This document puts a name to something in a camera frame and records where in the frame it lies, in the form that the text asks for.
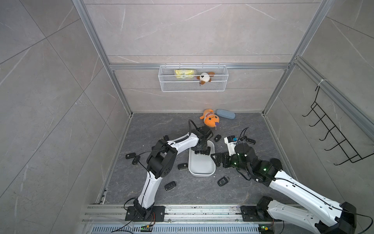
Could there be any black wall hook rack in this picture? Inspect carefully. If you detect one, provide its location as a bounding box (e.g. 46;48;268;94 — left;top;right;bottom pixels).
302;86;374;166

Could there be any black silver car key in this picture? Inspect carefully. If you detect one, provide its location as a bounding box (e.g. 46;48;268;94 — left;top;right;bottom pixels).
217;175;230;187

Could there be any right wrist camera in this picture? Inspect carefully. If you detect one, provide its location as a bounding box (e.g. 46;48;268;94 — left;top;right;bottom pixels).
224;136;238;156

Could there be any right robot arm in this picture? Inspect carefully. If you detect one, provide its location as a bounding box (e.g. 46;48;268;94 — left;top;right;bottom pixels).
211;131;359;234

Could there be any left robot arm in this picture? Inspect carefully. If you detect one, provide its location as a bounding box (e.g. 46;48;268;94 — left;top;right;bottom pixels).
133;120;213;220

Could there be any brown white plush dog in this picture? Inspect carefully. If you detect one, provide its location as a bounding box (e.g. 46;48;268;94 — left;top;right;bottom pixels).
197;72;215;85

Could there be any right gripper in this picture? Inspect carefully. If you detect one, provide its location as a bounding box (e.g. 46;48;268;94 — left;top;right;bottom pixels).
210;150;249;174

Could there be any white storage box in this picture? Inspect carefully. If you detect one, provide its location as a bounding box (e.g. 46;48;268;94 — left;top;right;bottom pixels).
188;140;216;177

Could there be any blue glasses case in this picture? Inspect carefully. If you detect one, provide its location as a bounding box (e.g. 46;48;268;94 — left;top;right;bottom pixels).
216;109;236;120

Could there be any orange plush toy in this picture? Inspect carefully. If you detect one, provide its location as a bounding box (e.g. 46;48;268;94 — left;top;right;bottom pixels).
200;109;220;128

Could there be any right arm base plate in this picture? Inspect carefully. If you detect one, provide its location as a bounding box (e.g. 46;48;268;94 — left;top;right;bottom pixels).
240;204;280;222

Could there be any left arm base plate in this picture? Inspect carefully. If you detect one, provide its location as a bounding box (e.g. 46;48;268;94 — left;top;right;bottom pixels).
125;206;166;222

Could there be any white wire wall basket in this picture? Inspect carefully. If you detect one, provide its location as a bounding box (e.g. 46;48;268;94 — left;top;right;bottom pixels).
158;64;228;92

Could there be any aluminium mounting rail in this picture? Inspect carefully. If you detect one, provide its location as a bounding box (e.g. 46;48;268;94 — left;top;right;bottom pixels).
81;204;326;225

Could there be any yellow packet in basket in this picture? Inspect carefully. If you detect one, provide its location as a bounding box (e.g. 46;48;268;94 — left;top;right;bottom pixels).
174;69;196;79

